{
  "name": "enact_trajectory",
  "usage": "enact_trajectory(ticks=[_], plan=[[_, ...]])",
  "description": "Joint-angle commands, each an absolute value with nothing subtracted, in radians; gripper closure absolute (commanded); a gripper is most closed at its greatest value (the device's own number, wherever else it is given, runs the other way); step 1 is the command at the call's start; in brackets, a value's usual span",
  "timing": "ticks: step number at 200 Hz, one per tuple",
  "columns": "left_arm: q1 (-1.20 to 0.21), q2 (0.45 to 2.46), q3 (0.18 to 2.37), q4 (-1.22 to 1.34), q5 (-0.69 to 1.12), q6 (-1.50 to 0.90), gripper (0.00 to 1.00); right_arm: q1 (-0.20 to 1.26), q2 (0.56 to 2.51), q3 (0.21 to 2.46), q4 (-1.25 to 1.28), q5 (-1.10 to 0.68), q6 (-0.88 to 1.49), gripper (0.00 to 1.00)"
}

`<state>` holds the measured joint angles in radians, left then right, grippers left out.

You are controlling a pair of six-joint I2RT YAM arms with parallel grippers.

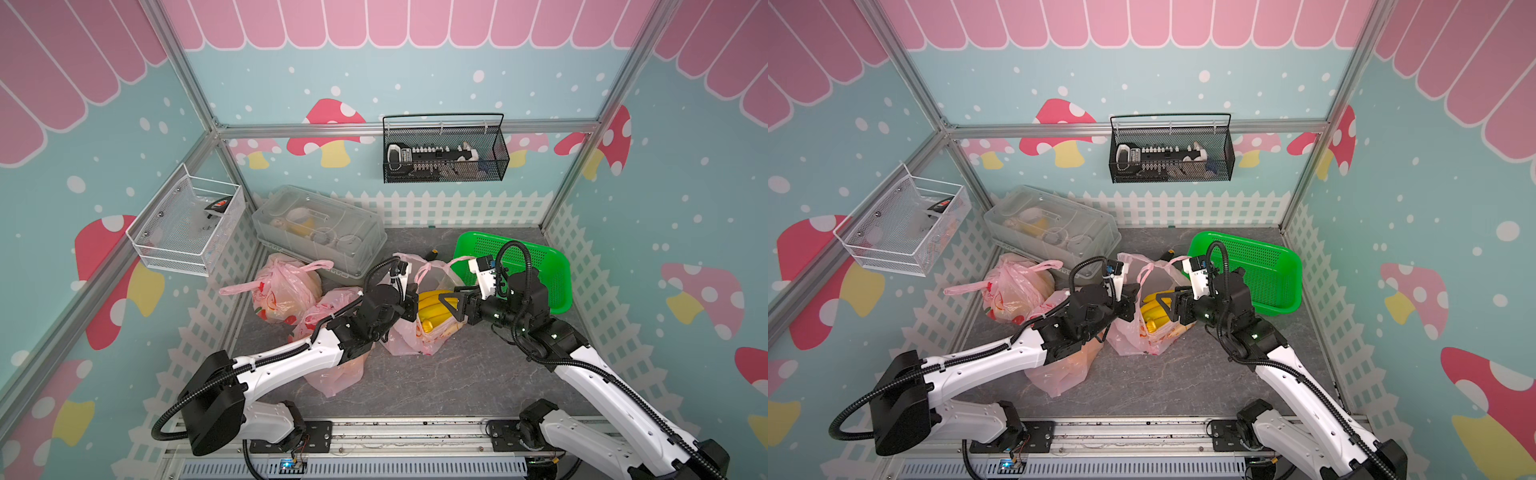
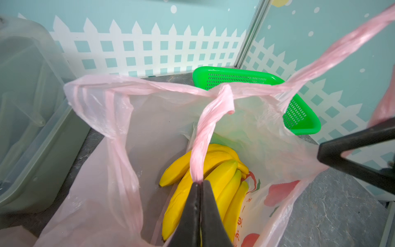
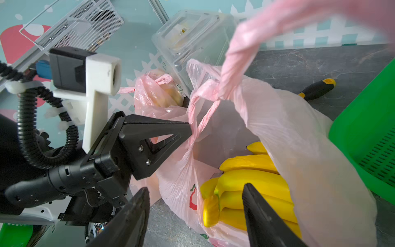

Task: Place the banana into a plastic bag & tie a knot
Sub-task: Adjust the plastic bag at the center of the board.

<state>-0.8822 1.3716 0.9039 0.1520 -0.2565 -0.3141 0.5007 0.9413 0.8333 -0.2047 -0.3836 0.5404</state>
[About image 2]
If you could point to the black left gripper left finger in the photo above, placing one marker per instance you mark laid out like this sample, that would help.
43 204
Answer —
187 234

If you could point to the pink plastic bag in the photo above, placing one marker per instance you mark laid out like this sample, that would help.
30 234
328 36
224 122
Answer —
147 125
17 237

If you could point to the clear lidded storage box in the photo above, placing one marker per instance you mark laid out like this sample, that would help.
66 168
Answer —
40 133

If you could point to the green plastic basket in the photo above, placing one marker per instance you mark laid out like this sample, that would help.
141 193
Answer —
299 118

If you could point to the pink plastic bag back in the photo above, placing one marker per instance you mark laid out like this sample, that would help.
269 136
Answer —
147 125

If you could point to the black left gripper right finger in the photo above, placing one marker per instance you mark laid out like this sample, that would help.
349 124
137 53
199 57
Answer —
212 230

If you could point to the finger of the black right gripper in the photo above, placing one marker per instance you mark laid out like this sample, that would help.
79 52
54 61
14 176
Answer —
330 154

